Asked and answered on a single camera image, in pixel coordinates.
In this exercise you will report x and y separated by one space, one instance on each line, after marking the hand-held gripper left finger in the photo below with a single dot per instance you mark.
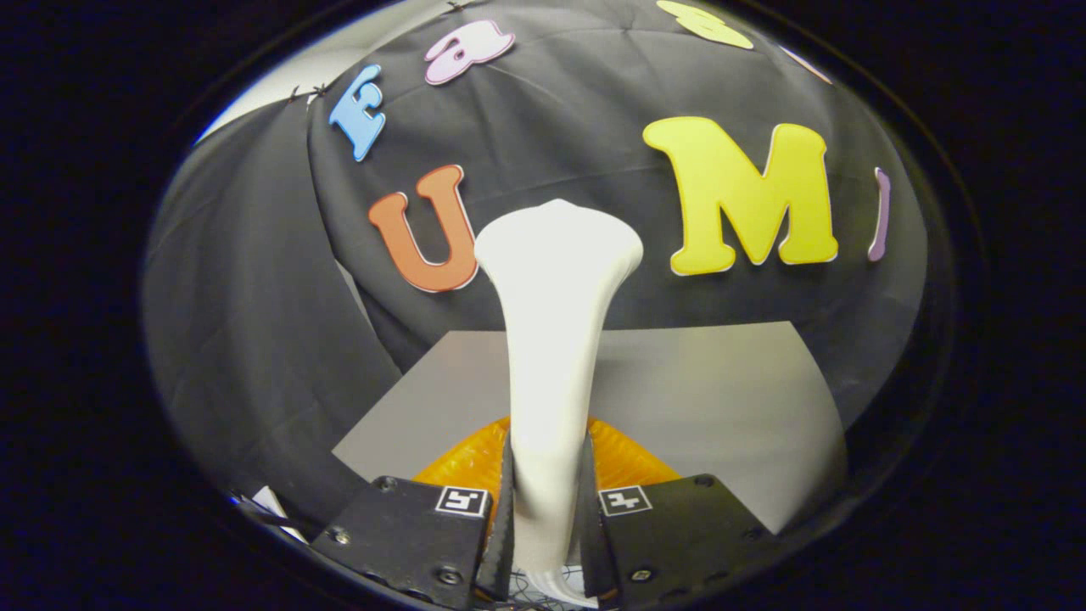
407 535

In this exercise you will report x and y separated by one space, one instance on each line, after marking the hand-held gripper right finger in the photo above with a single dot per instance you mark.
679 535

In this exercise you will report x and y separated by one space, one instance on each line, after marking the grey cabinet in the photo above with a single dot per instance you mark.
721 399

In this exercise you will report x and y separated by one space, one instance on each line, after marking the black backdrop cloth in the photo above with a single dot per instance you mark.
254 297

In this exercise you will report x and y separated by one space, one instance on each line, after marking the row of small black clips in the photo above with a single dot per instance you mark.
321 88

